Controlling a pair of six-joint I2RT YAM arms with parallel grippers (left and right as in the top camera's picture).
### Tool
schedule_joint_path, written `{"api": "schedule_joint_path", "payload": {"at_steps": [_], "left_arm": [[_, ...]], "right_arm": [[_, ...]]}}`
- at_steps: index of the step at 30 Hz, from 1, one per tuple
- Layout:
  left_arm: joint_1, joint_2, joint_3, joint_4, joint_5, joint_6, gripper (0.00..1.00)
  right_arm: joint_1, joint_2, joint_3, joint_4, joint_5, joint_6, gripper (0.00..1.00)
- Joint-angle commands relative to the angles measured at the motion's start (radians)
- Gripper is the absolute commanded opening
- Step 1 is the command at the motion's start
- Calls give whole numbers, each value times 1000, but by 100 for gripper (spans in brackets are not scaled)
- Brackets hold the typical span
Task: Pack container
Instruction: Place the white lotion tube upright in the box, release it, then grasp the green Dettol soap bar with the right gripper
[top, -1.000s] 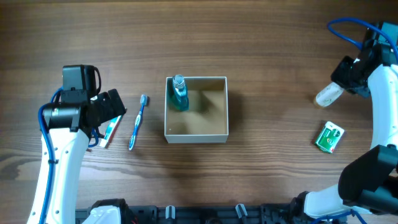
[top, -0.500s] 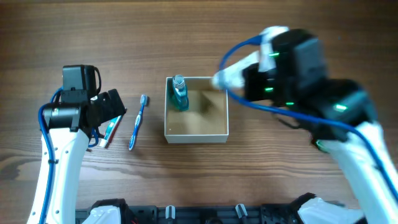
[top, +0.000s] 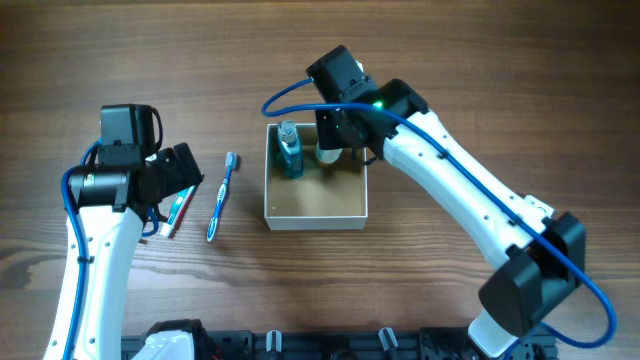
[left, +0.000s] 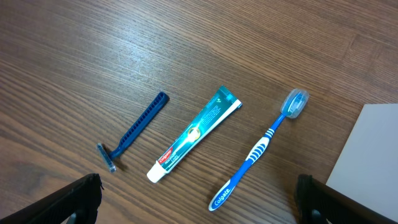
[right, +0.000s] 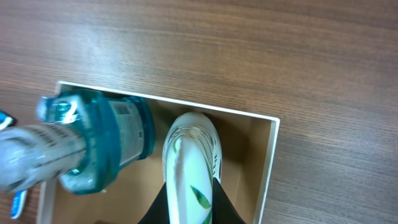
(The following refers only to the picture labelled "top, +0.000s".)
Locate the white lotion tube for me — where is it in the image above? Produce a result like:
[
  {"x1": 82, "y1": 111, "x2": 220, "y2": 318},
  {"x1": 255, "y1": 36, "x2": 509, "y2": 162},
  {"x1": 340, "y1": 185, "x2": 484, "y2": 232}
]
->
[{"x1": 315, "y1": 143, "x2": 343, "y2": 165}]

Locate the blue mouthwash bottle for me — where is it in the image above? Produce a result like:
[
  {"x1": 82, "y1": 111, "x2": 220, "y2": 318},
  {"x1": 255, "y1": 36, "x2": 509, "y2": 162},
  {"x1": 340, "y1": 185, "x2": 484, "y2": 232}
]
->
[{"x1": 277, "y1": 120, "x2": 304, "y2": 178}]

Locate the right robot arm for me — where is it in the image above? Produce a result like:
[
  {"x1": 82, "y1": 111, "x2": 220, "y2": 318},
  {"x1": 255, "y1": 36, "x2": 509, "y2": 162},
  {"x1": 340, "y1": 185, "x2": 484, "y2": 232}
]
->
[{"x1": 306, "y1": 46, "x2": 586, "y2": 358}]

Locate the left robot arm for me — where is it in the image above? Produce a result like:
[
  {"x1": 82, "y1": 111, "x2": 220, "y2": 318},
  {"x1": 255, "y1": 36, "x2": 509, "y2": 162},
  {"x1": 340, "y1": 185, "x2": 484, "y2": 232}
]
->
[{"x1": 45, "y1": 104, "x2": 203, "y2": 359}]

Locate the teal red toothpaste tube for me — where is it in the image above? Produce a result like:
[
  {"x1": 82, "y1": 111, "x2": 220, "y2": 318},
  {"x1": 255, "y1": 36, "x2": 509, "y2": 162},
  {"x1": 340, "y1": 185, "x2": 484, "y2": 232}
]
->
[{"x1": 159, "y1": 185, "x2": 198, "y2": 238}]

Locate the blue white toothbrush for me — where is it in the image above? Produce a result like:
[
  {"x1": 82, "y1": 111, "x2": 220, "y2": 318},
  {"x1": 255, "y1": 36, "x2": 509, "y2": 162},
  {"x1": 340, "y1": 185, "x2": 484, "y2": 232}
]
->
[{"x1": 207, "y1": 152, "x2": 239, "y2": 242}]

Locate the white cardboard open box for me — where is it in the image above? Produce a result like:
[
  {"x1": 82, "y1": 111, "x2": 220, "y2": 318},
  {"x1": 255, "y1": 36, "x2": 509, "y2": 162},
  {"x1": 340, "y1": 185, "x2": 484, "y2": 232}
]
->
[{"x1": 264, "y1": 123, "x2": 368, "y2": 231}]

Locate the right blue cable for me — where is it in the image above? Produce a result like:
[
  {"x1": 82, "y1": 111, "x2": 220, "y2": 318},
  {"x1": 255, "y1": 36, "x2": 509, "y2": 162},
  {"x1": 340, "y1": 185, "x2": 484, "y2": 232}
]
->
[{"x1": 261, "y1": 77, "x2": 619, "y2": 350}]

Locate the blue cable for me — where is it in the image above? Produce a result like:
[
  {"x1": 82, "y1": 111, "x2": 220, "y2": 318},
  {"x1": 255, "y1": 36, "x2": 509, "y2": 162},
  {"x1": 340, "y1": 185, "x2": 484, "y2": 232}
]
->
[
  {"x1": 261, "y1": 77, "x2": 619, "y2": 350},
  {"x1": 60, "y1": 140, "x2": 161, "y2": 360}
]

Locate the left blue cable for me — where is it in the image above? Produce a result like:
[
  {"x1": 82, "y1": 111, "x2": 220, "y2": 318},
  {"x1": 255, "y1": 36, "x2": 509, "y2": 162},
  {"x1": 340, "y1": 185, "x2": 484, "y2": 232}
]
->
[{"x1": 60, "y1": 140, "x2": 161, "y2": 360}]

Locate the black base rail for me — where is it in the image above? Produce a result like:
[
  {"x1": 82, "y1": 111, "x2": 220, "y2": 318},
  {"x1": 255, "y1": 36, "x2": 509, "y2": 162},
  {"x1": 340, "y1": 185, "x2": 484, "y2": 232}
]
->
[{"x1": 119, "y1": 327, "x2": 557, "y2": 360}]

